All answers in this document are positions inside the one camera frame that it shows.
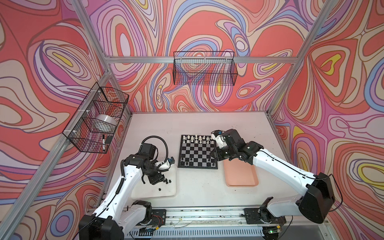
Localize white plastic tray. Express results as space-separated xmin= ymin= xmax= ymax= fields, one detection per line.
xmin=131 ymin=165 xmax=178 ymax=200

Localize black and grey chessboard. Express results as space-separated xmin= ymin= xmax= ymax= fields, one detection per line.
xmin=178 ymin=135 xmax=218 ymax=170

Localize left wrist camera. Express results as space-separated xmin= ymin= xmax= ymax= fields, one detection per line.
xmin=157 ymin=157 xmax=175 ymax=173

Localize black wire basket back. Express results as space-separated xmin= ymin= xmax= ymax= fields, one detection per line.
xmin=173 ymin=50 xmax=238 ymax=86

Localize black wire basket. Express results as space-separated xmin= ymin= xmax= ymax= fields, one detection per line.
xmin=173 ymin=50 xmax=238 ymax=86
xmin=63 ymin=83 xmax=129 ymax=154

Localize pink plastic tray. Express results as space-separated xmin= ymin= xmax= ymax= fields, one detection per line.
xmin=223 ymin=159 xmax=259 ymax=187

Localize silver tape roll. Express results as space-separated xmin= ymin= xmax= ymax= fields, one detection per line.
xmin=96 ymin=114 xmax=118 ymax=126

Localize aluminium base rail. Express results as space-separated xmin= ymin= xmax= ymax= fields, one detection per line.
xmin=153 ymin=205 xmax=314 ymax=228

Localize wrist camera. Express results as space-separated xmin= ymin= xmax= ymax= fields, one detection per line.
xmin=157 ymin=157 xmax=175 ymax=173
xmin=211 ymin=130 xmax=227 ymax=149

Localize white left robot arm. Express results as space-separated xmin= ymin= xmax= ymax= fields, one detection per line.
xmin=78 ymin=143 xmax=165 ymax=240

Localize black chess pieces in tray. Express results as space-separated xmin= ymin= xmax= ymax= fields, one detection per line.
xmin=158 ymin=179 xmax=172 ymax=192

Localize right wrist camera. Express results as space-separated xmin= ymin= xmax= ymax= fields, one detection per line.
xmin=211 ymin=130 xmax=227 ymax=149

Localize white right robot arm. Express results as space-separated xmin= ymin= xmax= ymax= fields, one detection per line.
xmin=211 ymin=129 xmax=335 ymax=224

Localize black wire basket left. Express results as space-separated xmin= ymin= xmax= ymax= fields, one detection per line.
xmin=63 ymin=83 xmax=129 ymax=154

